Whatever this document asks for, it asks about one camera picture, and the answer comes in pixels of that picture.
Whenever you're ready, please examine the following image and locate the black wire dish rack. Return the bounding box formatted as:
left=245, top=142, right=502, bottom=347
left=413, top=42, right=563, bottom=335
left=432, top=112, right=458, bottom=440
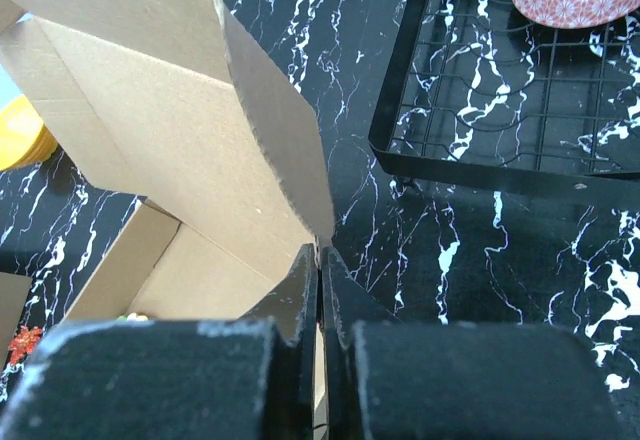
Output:
left=369, top=0, right=639, bottom=209

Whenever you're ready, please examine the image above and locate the closed brown cardboard box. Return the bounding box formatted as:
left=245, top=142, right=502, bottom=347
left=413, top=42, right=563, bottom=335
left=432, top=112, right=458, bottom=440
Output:
left=0, top=272, right=32, bottom=363

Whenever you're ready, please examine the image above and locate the colourful flower toy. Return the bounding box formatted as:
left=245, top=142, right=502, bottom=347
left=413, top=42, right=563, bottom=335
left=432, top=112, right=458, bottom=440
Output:
left=118, top=312, right=150, bottom=322

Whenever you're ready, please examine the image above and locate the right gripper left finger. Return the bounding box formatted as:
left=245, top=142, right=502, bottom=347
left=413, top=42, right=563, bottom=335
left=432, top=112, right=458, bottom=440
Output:
left=1, top=245, right=319, bottom=439

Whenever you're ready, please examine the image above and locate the brown cardboard box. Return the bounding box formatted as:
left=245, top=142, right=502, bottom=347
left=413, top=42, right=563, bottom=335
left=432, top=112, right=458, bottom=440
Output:
left=1, top=0, right=334, bottom=320
left=0, top=272, right=32, bottom=363

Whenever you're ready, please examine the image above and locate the small orange toy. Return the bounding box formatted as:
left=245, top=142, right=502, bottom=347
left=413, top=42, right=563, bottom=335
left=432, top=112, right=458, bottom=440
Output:
left=8, top=325, right=43, bottom=365

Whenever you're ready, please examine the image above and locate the orange bowl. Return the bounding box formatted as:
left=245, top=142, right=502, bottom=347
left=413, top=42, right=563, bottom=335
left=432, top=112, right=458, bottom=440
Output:
left=1, top=95, right=58, bottom=171

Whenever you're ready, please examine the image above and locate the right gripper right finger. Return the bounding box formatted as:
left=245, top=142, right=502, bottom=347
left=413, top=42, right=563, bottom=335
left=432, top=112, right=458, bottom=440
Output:
left=320, top=247, right=622, bottom=439

